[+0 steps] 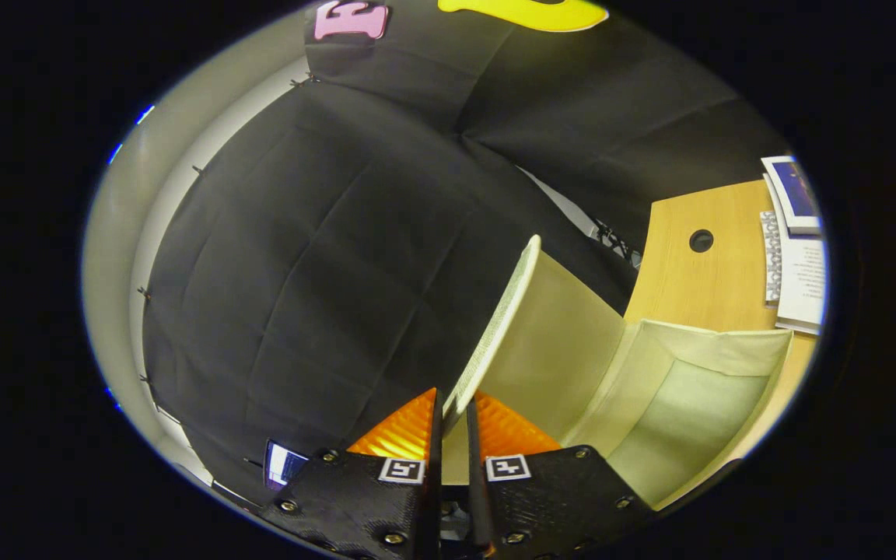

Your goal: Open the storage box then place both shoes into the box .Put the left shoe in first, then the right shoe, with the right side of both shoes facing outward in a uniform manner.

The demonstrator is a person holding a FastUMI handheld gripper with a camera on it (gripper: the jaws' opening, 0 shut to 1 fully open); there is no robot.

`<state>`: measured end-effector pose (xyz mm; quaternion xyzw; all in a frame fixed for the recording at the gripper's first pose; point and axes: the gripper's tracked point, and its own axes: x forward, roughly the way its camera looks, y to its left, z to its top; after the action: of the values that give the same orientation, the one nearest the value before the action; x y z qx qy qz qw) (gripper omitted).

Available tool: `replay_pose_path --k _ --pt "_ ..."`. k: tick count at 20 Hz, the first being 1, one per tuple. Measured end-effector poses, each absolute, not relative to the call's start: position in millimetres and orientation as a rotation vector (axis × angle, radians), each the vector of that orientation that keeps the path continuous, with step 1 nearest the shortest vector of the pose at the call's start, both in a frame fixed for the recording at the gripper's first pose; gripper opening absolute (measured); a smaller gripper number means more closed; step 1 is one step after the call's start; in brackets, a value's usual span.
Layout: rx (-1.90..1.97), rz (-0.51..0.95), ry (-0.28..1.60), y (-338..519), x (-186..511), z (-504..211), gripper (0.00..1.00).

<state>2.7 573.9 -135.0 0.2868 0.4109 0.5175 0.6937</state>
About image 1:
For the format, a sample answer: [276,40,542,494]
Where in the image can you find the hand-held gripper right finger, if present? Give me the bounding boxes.
[465,391,659,560]

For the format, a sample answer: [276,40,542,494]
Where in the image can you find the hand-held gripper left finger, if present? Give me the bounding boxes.
[257,387,445,560]

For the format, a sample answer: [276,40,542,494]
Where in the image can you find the beige fabric storage box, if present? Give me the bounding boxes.
[442,233,795,512]

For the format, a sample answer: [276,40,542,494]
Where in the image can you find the black backdrop cloth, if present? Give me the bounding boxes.
[141,0,795,506]

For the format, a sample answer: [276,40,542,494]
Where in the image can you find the grey patterned booklet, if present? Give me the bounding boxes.
[759,210,783,306]

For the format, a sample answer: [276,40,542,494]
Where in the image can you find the plain white book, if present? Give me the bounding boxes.
[775,232,828,337]

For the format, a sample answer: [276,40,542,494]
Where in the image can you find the white backdrop frame pole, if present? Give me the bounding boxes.
[514,167,643,269]

